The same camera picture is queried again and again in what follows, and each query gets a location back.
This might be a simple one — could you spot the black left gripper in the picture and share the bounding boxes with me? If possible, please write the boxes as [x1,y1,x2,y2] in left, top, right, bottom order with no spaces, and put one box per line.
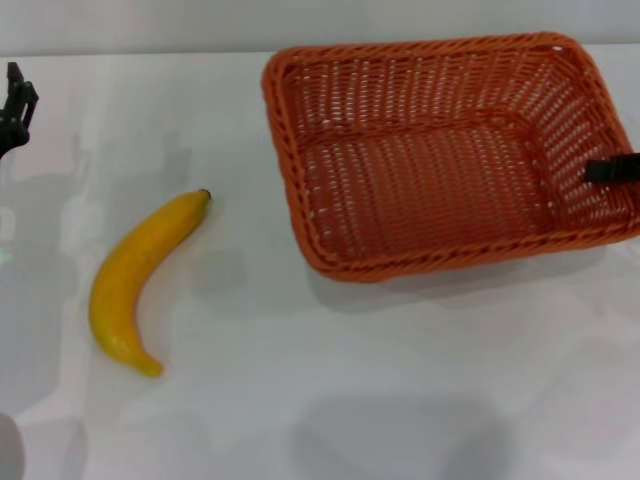
[0,62,40,159]

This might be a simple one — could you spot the orange woven plastic basket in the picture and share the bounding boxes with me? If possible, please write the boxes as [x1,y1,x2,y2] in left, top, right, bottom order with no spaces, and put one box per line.
[260,32,640,285]

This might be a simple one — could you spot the yellow banana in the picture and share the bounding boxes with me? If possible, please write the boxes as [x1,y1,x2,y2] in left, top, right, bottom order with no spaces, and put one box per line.
[88,188,212,379]

